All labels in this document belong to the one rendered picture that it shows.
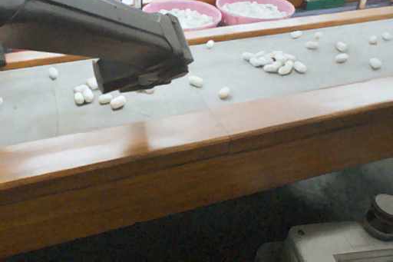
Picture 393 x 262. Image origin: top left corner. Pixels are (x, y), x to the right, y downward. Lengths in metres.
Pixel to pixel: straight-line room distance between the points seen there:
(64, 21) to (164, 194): 0.52
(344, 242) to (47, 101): 0.74
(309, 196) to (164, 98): 1.06
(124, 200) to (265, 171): 0.31
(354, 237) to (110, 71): 0.71
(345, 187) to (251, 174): 1.08
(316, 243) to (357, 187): 0.93
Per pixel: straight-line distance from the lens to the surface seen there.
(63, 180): 0.63
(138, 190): 0.70
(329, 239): 0.99
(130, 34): 0.35
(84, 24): 0.28
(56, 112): 0.79
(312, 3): 1.68
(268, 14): 1.36
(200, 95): 0.84
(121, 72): 0.52
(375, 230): 1.02
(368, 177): 1.95
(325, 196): 1.77
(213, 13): 1.29
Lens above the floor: 1.20
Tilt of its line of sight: 32 degrees down
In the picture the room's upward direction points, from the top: straight up
